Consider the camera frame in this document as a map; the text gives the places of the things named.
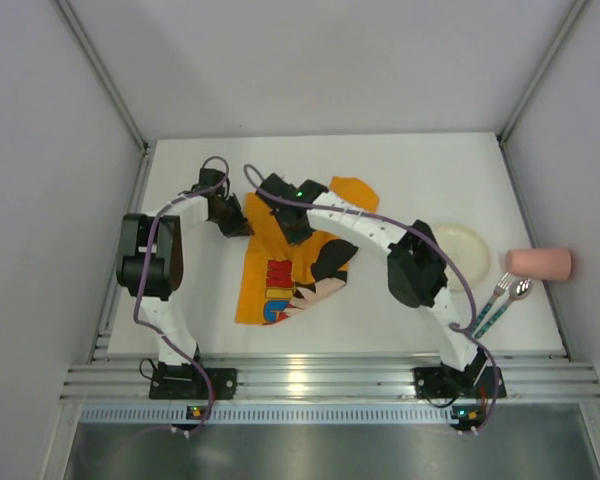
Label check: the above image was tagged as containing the spoon with patterned handle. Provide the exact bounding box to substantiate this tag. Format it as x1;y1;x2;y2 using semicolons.
471;278;533;339

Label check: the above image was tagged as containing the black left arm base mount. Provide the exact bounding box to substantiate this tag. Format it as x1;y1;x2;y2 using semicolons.
148;363;237;400

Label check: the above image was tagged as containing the aluminium front frame rail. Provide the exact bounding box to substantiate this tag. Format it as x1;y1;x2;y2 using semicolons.
60;354;600;404

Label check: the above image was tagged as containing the pink plastic cup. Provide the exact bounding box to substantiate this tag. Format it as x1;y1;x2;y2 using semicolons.
505;248;572;282

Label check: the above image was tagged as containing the slotted grey cable duct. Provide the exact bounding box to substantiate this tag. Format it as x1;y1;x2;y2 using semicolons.
79;404;586;426

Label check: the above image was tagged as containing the cream round plate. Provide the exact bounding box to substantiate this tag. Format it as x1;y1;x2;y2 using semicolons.
432;223;491;289

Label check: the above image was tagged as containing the fork with patterned handle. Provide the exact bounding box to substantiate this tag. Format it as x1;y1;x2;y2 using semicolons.
471;272;514;334

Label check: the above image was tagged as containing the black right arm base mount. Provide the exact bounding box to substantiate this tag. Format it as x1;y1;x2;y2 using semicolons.
412;366;507;400

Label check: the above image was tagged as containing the right aluminium corner post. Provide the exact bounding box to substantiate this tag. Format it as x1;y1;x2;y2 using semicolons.
496;0;592;147

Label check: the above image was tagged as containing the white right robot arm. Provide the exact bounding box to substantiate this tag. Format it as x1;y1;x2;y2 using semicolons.
256;174;490;386

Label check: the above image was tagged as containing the orange cartoon mouse placemat cloth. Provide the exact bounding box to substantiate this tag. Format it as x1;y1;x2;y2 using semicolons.
235;193;358;326

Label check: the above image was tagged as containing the left aluminium corner post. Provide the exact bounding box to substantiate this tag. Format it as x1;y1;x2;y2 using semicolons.
54;0;151;151

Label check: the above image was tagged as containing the aluminium corner post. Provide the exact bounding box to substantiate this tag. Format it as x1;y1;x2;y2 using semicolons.
496;0;592;147
54;0;151;151

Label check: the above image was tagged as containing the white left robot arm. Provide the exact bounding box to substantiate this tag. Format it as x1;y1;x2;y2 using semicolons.
116;167;253;367

